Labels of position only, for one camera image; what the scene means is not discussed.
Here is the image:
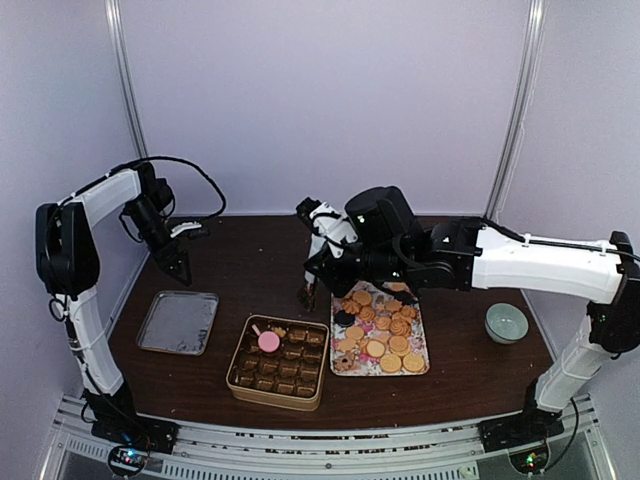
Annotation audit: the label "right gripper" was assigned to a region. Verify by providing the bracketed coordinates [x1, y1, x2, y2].
[303, 241, 412, 300]

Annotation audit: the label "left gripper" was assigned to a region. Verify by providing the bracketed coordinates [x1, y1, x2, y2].
[126, 197, 191, 286]

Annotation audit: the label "steel kitchen tongs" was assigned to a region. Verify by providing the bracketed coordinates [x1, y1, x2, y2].
[297, 234, 324, 312]

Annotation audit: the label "flower shaped cookie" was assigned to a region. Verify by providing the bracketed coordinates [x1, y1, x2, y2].
[271, 326, 287, 338]

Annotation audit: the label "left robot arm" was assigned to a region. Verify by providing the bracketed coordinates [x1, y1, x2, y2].
[35, 157, 202, 444]

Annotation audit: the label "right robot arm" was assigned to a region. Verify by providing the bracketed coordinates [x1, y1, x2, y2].
[296, 186, 639, 442]

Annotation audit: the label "black sandwich cookie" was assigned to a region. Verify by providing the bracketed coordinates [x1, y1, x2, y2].
[333, 310, 355, 328]
[397, 291, 415, 305]

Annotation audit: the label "silver tin lid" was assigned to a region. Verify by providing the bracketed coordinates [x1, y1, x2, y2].
[136, 291, 219, 357]

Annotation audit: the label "floral cookie tray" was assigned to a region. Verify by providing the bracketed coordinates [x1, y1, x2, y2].
[329, 281, 430, 377]

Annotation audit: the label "round golden biscuit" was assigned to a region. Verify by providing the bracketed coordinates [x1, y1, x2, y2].
[379, 354, 402, 374]
[402, 353, 426, 374]

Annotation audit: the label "gold cookie tin box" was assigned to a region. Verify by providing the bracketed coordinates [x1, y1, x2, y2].
[226, 315, 329, 412]

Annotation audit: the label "pale ceramic bowl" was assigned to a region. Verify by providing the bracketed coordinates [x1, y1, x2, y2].
[485, 303, 529, 345]

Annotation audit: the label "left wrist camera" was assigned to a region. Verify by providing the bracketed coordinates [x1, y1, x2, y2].
[170, 221, 210, 239]

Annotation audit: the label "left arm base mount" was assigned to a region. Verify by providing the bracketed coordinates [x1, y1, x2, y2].
[91, 417, 179, 478]

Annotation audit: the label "front aluminium rail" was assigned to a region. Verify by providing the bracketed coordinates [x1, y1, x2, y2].
[36, 395, 620, 479]

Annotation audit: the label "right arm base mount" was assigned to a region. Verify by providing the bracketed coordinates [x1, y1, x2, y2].
[478, 414, 564, 475]

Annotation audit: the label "left aluminium frame post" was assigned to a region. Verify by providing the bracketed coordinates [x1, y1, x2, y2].
[104, 0, 153, 158]

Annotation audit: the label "aluminium frame post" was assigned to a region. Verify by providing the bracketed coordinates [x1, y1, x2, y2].
[104, 0, 153, 158]
[484, 0, 547, 221]

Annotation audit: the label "right aluminium frame post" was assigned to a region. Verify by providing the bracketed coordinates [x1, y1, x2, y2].
[484, 0, 547, 221]

